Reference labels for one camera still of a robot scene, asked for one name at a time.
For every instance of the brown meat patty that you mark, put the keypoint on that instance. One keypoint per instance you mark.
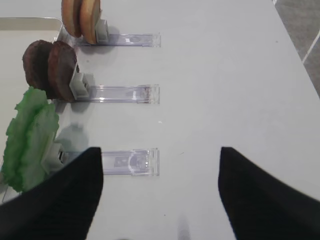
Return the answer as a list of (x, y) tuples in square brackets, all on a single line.
[(35, 65), (61, 65)]

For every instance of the clear acrylic bread holder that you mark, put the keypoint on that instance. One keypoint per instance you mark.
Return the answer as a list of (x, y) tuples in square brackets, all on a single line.
[(106, 39)]

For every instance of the clear acrylic patty holder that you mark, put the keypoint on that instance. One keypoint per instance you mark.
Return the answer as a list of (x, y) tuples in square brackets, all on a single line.
[(85, 90)]

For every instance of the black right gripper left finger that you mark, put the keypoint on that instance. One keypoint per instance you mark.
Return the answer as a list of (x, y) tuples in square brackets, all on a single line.
[(61, 207)]

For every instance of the front brown meat patty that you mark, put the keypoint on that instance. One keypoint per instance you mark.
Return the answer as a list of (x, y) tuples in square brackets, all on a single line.
[(35, 65)]

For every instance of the green lettuce leaf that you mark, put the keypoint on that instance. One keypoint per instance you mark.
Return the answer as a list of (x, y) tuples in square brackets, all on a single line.
[(28, 135)]

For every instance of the rear brown meat patty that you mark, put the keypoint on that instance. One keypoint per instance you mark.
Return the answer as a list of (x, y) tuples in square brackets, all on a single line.
[(61, 65)]

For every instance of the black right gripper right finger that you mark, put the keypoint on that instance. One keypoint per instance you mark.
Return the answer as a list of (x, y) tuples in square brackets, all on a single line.
[(261, 207)]

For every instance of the white rectangular serving tray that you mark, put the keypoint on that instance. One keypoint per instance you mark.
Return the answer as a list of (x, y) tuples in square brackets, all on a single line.
[(17, 33)]

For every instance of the rear toasted bread slice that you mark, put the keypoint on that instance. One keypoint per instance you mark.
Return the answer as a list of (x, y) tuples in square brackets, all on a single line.
[(89, 15)]

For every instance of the clear acrylic lettuce holder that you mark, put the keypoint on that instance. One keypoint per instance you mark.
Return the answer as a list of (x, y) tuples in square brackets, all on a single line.
[(72, 141)]

